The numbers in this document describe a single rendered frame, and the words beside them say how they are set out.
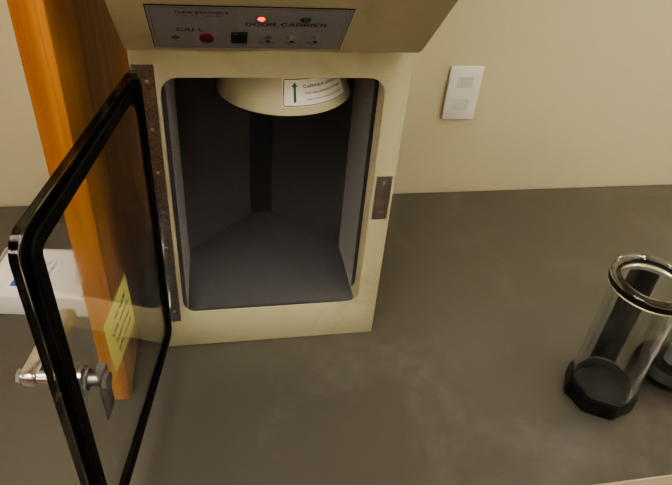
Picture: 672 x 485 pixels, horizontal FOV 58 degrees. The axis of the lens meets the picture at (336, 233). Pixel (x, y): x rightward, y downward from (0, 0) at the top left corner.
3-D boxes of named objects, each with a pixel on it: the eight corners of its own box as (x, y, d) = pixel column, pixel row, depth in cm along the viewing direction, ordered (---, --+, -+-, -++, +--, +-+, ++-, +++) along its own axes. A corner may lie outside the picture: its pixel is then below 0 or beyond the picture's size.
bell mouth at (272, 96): (215, 61, 86) (213, 22, 83) (337, 62, 89) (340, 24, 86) (217, 117, 72) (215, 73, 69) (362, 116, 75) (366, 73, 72)
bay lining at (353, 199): (187, 212, 107) (169, 9, 86) (331, 207, 112) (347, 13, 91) (183, 309, 88) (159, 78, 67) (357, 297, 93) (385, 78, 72)
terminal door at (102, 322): (171, 331, 88) (138, 66, 64) (107, 544, 63) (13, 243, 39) (166, 331, 88) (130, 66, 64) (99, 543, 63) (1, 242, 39)
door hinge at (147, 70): (163, 321, 89) (128, 63, 65) (181, 320, 89) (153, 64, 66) (163, 329, 87) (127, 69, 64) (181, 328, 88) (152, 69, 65)
